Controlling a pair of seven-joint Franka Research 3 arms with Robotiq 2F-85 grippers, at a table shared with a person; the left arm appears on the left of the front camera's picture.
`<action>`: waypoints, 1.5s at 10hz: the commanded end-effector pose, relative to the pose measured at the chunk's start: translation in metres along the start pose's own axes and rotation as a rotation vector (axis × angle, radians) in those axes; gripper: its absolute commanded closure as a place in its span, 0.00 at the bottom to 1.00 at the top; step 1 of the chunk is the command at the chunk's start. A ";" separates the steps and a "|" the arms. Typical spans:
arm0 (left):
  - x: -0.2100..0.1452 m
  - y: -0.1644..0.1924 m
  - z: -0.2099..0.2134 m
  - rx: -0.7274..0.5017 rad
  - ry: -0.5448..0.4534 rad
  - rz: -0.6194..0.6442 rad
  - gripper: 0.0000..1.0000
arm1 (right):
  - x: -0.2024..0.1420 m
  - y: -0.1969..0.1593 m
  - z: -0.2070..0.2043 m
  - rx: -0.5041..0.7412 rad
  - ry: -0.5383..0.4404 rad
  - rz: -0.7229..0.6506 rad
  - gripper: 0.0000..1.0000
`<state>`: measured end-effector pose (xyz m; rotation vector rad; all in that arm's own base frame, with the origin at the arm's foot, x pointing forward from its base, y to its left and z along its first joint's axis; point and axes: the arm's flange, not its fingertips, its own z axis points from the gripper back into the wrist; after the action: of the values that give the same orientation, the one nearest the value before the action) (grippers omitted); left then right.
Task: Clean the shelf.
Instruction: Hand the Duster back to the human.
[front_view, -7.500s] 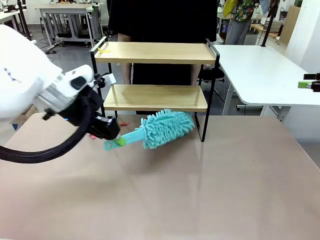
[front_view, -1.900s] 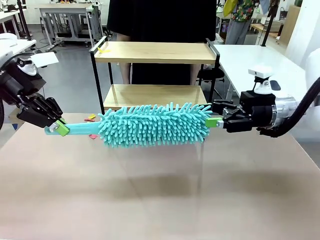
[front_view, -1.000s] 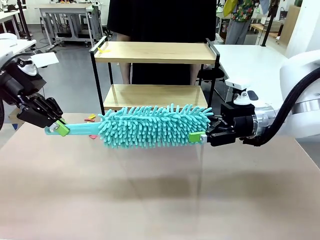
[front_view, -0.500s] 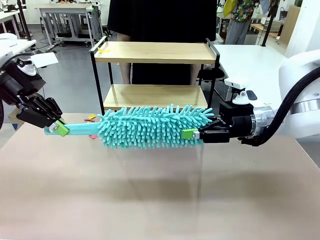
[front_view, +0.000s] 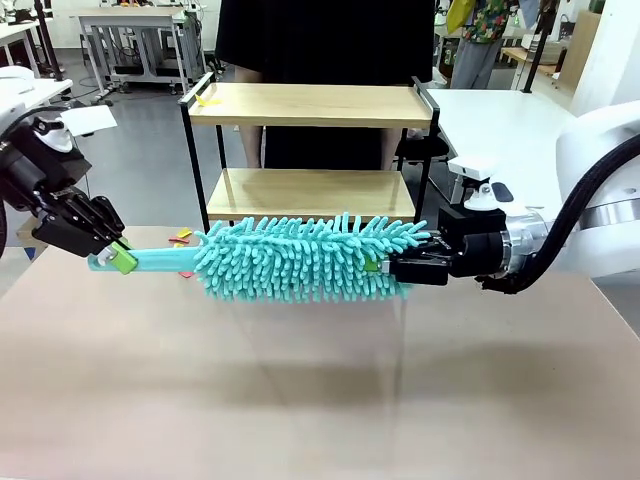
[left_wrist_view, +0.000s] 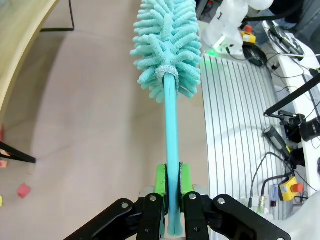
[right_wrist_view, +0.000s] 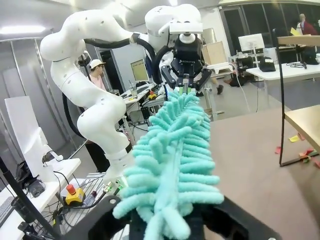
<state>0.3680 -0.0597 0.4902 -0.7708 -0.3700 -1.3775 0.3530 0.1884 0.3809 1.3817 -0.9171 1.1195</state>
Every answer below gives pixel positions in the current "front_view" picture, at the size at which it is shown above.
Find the thick black stand pole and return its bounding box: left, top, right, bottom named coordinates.
left=522, top=9, right=551, bottom=95

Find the open cardboard box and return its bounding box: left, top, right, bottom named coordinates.
left=17, top=214, right=51, bottom=261

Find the wooden background table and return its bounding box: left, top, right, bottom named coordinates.
left=499, top=45, right=566, bottom=81

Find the teal microfiber duster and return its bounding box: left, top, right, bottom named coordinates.
left=87, top=212, right=431, bottom=305

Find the white metal frame desk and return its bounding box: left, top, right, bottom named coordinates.
left=77, top=12, right=209, bottom=94

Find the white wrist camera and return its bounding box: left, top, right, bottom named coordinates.
left=438, top=155, right=507, bottom=232
left=42, top=104, right=119, bottom=151

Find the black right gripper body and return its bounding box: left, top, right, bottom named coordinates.
left=389, top=229, right=511, bottom=287

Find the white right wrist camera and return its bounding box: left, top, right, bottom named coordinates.
left=438, top=155, right=507, bottom=232

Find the two-tier wooden black-frame shelf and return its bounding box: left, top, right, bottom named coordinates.
left=178, top=72, right=441, bottom=236

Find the small white side table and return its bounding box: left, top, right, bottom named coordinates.
left=0, top=77, right=74, bottom=109

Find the person in floral shirt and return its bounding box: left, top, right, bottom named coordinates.
left=447, top=0, right=524, bottom=90

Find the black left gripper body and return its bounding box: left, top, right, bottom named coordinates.
left=0, top=132, right=126, bottom=259

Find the black chair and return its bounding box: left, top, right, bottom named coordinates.
left=397, top=129, right=451, bottom=171

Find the thin black stand pole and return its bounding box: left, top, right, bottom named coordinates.
left=32, top=0, right=69, bottom=82

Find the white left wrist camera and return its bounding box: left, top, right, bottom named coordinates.
left=42, top=104, right=119, bottom=151

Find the light brown wooden panel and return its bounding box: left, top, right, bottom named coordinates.
left=557, top=10, right=601, bottom=91

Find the large white side table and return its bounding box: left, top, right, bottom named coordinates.
left=427, top=87, right=584, bottom=201

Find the white lump object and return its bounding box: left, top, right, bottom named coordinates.
left=0, top=64, right=35, bottom=94

